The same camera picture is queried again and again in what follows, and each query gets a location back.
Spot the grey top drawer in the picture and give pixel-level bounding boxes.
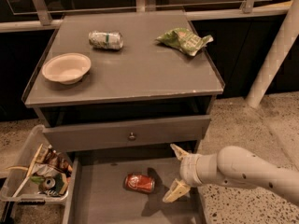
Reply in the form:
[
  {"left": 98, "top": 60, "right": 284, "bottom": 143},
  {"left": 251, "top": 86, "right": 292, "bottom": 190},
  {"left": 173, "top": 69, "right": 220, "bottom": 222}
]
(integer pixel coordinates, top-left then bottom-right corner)
[{"left": 44, "top": 115, "right": 210, "bottom": 152}]

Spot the clear plastic trash bin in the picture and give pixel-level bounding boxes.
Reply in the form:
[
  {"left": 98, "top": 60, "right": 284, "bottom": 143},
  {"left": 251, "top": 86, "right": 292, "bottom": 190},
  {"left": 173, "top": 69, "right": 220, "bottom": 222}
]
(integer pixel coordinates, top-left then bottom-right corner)
[{"left": 0, "top": 125, "right": 73, "bottom": 204}]

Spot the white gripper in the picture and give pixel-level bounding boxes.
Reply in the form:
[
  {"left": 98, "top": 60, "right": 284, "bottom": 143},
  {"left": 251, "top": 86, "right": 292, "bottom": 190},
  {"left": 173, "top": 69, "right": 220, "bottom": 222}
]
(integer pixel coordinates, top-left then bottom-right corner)
[{"left": 163, "top": 144, "right": 202, "bottom": 203}]

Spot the white paper bowl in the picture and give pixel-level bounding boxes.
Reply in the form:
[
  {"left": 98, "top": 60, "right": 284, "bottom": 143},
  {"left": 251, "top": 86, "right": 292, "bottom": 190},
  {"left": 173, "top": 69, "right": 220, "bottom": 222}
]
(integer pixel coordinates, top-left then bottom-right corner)
[{"left": 41, "top": 53, "right": 92, "bottom": 85}]

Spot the green chip bag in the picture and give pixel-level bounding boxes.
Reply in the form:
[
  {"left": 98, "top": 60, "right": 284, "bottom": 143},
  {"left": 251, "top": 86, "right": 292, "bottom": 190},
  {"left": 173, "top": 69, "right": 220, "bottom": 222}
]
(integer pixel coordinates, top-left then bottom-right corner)
[{"left": 156, "top": 28, "right": 213, "bottom": 57}]

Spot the round metal drawer knob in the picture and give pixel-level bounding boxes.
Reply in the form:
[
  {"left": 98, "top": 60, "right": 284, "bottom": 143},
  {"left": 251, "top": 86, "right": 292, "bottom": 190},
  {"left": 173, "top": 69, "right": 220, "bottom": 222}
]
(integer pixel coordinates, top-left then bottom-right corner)
[{"left": 128, "top": 133, "right": 136, "bottom": 141}]

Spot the brown snack wrapper in bin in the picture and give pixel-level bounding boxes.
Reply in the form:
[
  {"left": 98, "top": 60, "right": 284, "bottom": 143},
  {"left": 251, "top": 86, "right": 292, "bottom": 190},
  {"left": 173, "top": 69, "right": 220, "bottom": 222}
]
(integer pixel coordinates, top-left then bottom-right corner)
[{"left": 36, "top": 145, "right": 73, "bottom": 174}]

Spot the green white soda can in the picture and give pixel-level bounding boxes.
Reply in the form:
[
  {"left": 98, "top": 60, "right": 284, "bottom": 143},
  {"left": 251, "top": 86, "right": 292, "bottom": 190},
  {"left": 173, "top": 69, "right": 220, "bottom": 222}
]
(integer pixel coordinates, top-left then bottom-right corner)
[{"left": 88, "top": 31, "right": 123, "bottom": 50}]

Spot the grey cabinet with counter top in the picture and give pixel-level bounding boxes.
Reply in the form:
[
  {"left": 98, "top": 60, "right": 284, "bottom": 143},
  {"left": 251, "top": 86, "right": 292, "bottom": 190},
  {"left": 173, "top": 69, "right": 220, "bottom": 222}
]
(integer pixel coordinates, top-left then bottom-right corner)
[{"left": 21, "top": 10, "right": 226, "bottom": 147}]

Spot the red coke can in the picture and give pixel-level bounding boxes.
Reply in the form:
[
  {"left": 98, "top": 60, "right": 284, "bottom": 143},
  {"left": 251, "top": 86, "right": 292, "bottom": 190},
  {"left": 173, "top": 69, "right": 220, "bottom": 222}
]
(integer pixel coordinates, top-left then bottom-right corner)
[{"left": 124, "top": 174, "right": 155, "bottom": 193}]

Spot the grey open middle drawer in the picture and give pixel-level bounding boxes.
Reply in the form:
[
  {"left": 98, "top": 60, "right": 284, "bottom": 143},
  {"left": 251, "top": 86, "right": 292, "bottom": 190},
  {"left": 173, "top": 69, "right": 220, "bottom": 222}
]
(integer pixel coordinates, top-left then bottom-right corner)
[{"left": 63, "top": 147, "right": 207, "bottom": 224}]

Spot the white diagonal pole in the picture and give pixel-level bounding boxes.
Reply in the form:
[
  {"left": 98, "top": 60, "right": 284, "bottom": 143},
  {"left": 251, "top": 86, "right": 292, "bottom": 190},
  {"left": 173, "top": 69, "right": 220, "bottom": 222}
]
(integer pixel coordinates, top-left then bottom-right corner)
[{"left": 245, "top": 0, "right": 299, "bottom": 108}]

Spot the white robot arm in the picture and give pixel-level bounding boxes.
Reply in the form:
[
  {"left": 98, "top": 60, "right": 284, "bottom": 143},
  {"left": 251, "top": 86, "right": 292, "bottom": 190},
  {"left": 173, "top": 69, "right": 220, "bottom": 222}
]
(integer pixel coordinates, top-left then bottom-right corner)
[{"left": 163, "top": 144, "right": 299, "bottom": 205}]

